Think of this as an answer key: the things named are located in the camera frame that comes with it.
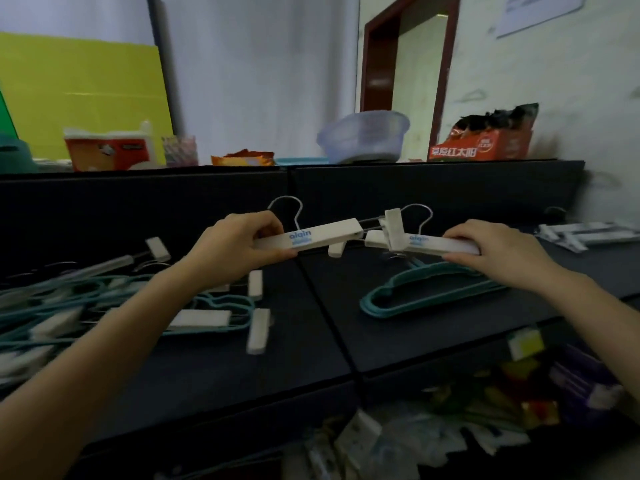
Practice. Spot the white paper sheet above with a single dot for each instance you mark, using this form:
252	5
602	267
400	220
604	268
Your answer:
537	9

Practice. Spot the person's left hand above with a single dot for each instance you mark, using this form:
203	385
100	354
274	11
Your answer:
227	247

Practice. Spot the light blue tray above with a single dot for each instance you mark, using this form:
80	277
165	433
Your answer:
300	160

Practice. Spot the stack of white trouser hangers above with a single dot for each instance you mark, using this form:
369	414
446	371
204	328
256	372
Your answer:
585	235

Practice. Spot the black partition panel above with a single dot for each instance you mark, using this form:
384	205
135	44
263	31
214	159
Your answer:
125	209
450	189

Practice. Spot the clutter of packets under desk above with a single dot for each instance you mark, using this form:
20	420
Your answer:
475	409

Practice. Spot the red and white box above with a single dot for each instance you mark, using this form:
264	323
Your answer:
107	152

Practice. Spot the white clip hanger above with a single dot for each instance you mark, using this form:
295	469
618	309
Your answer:
425	243
325	232

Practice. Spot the person's right hand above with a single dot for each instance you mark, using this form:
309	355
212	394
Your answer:
505	254

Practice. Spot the translucent blue plastic basin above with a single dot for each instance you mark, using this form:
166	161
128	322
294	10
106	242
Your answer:
362	134

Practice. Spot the stack of teal velvet hangers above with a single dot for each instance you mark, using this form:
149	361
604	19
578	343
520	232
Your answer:
425	292

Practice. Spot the orange cardboard snack box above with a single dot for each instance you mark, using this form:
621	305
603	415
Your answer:
480	144

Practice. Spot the person's left thumb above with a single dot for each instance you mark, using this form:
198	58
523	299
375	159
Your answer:
277	256

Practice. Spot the person's right forearm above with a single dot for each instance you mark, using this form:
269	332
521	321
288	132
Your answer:
595	304

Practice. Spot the dark red door frame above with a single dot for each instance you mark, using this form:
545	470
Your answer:
380	54

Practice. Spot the yellow board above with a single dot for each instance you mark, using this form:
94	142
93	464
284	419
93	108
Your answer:
75	89

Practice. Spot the person's left forearm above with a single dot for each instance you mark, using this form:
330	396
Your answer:
95	364

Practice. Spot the orange snack packet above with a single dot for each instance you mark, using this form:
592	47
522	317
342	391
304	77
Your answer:
244	157

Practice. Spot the pile of teal and white hangers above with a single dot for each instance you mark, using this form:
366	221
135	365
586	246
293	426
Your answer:
65	314

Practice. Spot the green plastic container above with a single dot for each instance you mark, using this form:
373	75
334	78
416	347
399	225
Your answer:
15	149

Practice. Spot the person's right thumb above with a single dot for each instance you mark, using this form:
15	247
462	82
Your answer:
457	258

